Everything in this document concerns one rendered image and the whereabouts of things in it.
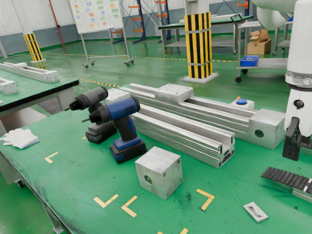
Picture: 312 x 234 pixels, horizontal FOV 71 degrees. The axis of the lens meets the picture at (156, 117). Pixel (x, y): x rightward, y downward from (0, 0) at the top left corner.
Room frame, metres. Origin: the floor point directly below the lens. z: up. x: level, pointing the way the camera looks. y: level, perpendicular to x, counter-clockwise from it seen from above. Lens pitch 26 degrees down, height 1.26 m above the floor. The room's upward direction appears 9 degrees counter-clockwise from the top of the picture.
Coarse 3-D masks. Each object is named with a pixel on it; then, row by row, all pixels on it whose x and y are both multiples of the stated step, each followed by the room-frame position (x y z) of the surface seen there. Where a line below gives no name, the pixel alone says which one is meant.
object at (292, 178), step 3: (291, 174) 0.44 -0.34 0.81; (294, 174) 0.44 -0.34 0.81; (297, 174) 0.43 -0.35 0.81; (288, 177) 0.43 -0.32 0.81; (291, 177) 0.43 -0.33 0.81; (294, 177) 0.42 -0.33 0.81; (297, 177) 0.42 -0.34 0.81; (288, 180) 0.42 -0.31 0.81; (291, 180) 0.42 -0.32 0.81; (294, 180) 0.41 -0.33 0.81; (285, 183) 0.41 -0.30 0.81; (288, 183) 0.41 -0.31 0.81; (291, 183) 0.40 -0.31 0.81; (294, 183) 0.41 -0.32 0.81; (291, 186) 0.40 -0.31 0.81
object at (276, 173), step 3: (273, 171) 0.46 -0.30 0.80; (276, 171) 0.46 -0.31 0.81; (279, 171) 0.46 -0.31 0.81; (282, 171) 0.46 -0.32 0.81; (273, 174) 0.45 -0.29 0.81; (276, 174) 0.45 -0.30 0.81; (279, 174) 0.45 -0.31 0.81; (270, 177) 0.44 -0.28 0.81; (273, 177) 0.44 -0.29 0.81; (276, 177) 0.44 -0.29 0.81; (273, 180) 0.43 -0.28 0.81
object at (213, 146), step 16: (144, 112) 0.92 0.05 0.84; (160, 112) 0.84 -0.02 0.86; (144, 128) 0.83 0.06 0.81; (160, 128) 0.73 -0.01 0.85; (176, 128) 0.69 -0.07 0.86; (192, 128) 0.70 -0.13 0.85; (208, 128) 0.65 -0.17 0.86; (176, 144) 0.67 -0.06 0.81; (192, 144) 0.61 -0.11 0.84; (208, 144) 0.56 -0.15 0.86; (224, 144) 0.60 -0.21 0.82; (208, 160) 0.56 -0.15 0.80; (224, 160) 0.57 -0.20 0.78
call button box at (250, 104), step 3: (234, 102) 0.88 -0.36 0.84; (249, 102) 0.86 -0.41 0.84; (252, 102) 0.85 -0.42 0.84; (237, 105) 0.84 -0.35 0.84; (240, 105) 0.84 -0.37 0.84; (243, 105) 0.83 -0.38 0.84; (246, 105) 0.83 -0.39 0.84; (249, 105) 0.83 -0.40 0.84; (252, 105) 0.84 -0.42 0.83; (249, 108) 0.83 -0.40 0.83; (252, 108) 0.84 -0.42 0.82
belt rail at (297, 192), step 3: (294, 189) 0.40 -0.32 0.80; (297, 189) 0.39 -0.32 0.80; (294, 192) 0.40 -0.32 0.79; (297, 192) 0.40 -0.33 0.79; (300, 192) 0.39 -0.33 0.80; (303, 192) 0.38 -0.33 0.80; (297, 195) 0.39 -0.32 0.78; (300, 195) 0.39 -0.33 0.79; (303, 195) 0.38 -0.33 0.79; (306, 195) 0.38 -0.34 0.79; (309, 195) 0.37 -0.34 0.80; (303, 198) 0.38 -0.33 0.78; (306, 198) 0.38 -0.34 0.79; (309, 198) 0.37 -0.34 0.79; (309, 201) 0.37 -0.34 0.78
